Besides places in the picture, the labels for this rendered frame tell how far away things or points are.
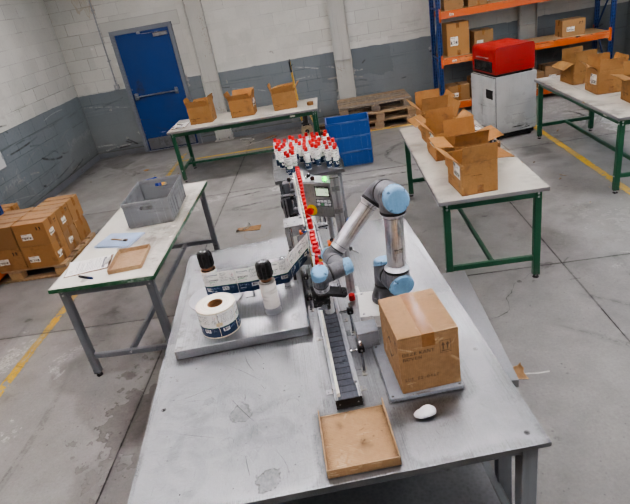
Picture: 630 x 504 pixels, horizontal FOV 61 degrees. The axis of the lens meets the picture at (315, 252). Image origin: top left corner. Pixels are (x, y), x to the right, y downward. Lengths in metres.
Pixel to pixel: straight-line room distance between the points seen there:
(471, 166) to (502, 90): 3.85
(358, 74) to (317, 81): 0.75
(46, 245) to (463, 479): 4.81
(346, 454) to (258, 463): 0.33
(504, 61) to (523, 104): 0.66
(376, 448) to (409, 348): 0.38
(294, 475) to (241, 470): 0.20
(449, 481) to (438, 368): 0.72
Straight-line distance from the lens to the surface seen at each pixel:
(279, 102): 8.05
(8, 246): 6.45
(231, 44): 10.17
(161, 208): 4.53
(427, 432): 2.11
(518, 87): 7.93
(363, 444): 2.08
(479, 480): 2.76
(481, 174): 4.10
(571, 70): 7.28
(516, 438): 2.10
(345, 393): 2.22
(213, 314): 2.64
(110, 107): 10.92
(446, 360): 2.18
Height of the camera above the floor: 2.36
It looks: 27 degrees down
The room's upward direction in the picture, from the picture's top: 10 degrees counter-clockwise
